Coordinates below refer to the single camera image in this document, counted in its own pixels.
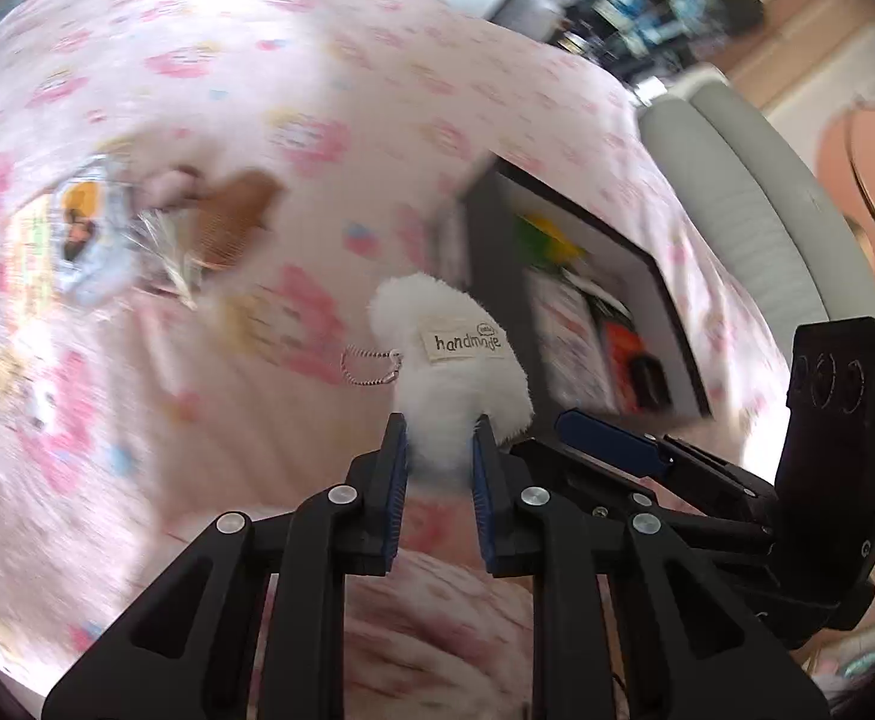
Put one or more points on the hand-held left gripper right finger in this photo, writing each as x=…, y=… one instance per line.
x=482, y=499

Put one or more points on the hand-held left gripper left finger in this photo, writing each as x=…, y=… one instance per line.
x=396, y=484

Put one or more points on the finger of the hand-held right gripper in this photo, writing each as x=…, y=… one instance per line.
x=609, y=441
x=579, y=476

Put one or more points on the black storage box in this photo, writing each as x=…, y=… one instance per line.
x=490, y=255

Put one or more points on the wooden comb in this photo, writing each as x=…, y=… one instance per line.
x=238, y=217

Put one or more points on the clear case with cartoon card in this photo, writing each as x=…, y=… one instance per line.
x=92, y=240

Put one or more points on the red and black box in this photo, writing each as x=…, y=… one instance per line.
x=632, y=360

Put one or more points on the printed cartoon booklet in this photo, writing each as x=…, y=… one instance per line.
x=568, y=337

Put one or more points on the yellow toy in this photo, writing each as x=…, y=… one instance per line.
x=557, y=234

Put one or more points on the clear crinkled wrapper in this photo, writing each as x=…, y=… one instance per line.
x=171, y=259

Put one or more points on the pink plush charm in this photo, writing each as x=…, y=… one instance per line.
x=171, y=186

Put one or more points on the pink printed blanket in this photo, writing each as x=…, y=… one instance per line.
x=257, y=90

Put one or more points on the cluttered shelf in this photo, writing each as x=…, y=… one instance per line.
x=654, y=0

